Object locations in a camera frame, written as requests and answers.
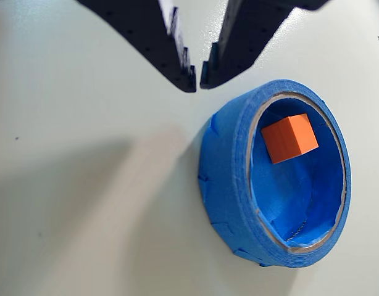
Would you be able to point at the blue masking tape roll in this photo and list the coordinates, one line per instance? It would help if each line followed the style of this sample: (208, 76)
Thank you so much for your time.
(226, 185)

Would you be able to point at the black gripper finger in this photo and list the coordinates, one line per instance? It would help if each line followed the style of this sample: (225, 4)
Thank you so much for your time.
(248, 34)
(140, 27)

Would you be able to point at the small orange cube block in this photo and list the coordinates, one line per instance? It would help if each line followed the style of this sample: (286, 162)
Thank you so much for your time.
(288, 138)

